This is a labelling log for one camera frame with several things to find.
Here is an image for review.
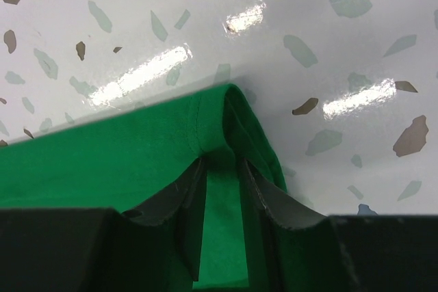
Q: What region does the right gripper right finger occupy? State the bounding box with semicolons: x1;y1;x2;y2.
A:
238;160;437;291

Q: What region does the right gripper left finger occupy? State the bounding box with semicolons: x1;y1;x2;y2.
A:
1;159;207;291

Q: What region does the green t-shirt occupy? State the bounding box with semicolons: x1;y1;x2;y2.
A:
1;84;285;289

